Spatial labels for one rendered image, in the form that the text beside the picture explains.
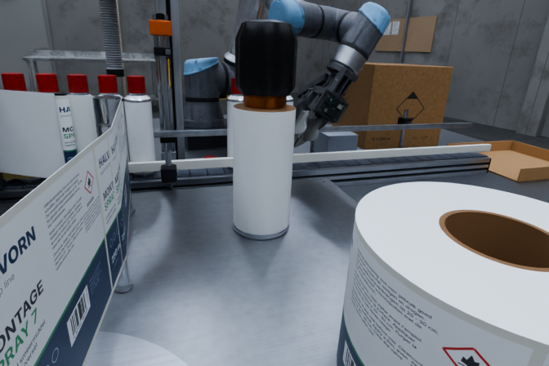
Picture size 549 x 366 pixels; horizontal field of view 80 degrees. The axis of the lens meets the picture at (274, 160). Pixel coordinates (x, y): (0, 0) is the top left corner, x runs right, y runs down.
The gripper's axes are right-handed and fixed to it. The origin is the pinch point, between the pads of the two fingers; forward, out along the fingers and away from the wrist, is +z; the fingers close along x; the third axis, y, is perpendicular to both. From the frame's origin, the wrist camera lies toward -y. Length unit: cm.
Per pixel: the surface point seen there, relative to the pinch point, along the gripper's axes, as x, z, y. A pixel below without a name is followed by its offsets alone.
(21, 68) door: -261, 186, -754
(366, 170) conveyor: 18.5, -3.0, 6.0
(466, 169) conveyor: 49, -18, 5
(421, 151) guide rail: 31.3, -14.7, 4.9
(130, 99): -36.7, 8.7, 3.0
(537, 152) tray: 83, -38, -3
